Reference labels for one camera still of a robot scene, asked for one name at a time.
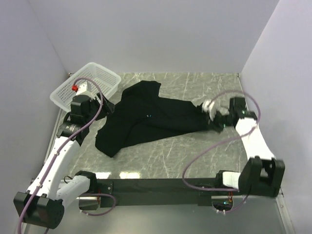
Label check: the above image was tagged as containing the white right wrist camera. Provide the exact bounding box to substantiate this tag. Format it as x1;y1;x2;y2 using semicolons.
202;99;228;120

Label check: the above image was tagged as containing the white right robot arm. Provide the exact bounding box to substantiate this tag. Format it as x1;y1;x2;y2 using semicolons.
214;97;285;197

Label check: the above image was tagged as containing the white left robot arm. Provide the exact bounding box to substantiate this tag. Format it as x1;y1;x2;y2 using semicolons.
14;93;114;233

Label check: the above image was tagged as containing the black t shirt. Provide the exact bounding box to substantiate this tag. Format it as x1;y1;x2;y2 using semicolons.
95;81;215;157

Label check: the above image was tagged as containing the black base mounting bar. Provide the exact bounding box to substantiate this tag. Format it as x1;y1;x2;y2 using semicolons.
94;178;229;206

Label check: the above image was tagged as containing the white plastic basket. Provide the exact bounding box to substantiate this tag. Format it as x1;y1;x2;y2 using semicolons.
50;62;121;112

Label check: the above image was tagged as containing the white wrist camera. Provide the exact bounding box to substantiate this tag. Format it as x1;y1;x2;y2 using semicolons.
72;81;96;99
202;99;228;120

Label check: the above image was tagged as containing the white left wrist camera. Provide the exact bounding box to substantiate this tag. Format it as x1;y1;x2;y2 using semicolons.
72;81;96;99

